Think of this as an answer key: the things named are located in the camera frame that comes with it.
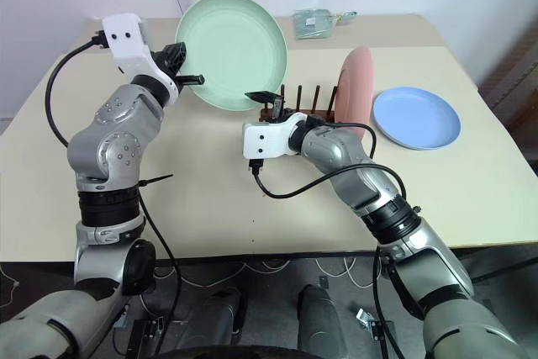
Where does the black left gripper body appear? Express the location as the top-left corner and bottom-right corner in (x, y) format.
(149, 48), (180, 84)

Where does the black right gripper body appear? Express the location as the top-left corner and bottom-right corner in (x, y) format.
(268, 107), (300, 124)

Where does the green plate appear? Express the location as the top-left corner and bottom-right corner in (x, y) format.
(174, 0), (289, 112)

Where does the dark wooden dish rack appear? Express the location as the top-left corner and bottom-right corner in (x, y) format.
(259, 83), (340, 124)

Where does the pink plate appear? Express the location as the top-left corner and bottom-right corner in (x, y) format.
(333, 46), (375, 140)

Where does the green packet in clear bag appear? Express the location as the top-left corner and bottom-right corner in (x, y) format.
(292, 8), (338, 41)

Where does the blue plate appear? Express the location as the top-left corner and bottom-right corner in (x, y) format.
(372, 86), (462, 152)

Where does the dark rounded robot leg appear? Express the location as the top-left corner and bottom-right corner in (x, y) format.
(195, 286), (250, 346)
(295, 284), (342, 359)

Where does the black floor box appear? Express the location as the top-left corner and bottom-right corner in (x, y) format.
(127, 318), (170, 354)

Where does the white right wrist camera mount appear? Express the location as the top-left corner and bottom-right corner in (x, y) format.
(242, 112), (310, 161)

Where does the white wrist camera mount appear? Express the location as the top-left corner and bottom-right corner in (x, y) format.
(242, 112), (310, 161)
(102, 13), (182, 104)

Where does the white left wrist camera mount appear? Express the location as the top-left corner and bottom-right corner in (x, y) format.
(102, 13), (182, 104)

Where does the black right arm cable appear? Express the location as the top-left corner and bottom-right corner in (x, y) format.
(247, 122), (408, 335)

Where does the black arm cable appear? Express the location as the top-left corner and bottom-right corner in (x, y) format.
(247, 122), (408, 335)
(45, 29), (182, 335)

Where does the black cable tie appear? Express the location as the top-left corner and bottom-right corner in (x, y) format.
(140, 173), (175, 188)

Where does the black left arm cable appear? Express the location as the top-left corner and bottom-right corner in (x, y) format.
(45, 29), (182, 335)

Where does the white floor cable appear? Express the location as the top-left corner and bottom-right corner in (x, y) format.
(153, 258), (291, 291)
(314, 254), (382, 293)

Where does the small metal bracket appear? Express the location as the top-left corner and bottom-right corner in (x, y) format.
(355, 307), (396, 331)

